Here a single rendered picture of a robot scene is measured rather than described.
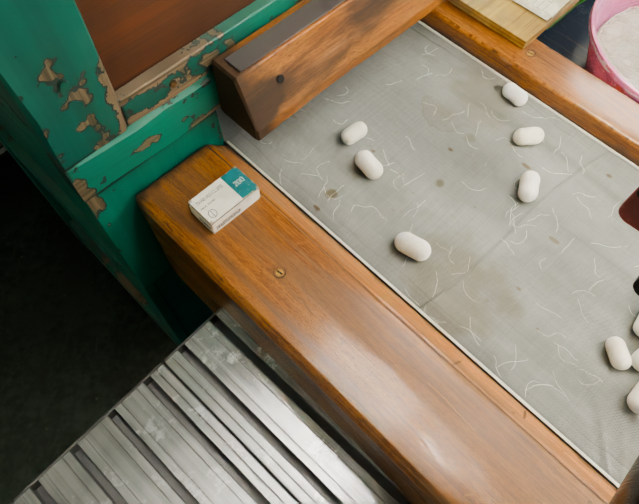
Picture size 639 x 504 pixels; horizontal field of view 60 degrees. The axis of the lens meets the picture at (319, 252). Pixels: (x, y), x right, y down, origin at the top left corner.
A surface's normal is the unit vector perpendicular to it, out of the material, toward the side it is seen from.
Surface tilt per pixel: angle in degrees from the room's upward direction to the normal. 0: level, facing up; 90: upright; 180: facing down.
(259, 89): 66
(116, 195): 88
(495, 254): 0
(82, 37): 90
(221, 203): 0
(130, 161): 90
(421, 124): 0
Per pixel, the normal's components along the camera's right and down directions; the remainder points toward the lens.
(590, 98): 0.02, -0.44
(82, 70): 0.71, 0.64
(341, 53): 0.65, 0.42
